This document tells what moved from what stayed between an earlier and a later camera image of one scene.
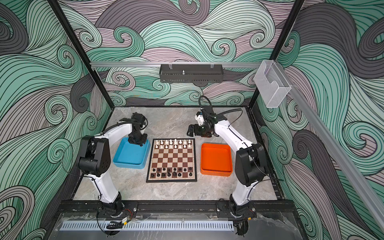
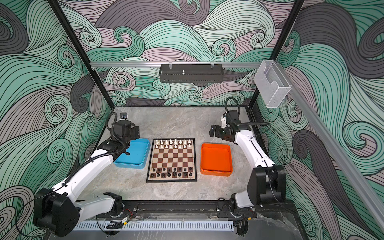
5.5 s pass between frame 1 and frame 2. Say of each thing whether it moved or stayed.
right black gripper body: moved
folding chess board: stayed
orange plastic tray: stayed
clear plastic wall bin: stayed
